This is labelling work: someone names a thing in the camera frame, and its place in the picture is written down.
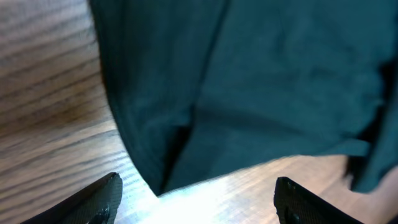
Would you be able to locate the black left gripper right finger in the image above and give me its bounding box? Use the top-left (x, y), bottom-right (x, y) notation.
top-left (274, 177), bottom-right (362, 224)

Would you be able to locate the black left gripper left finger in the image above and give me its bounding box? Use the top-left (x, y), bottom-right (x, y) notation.
top-left (22, 172), bottom-right (123, 224)

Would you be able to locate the black t-shirt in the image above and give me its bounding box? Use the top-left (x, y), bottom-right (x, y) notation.
top-left (90, 0), bottom-right (397, 195)

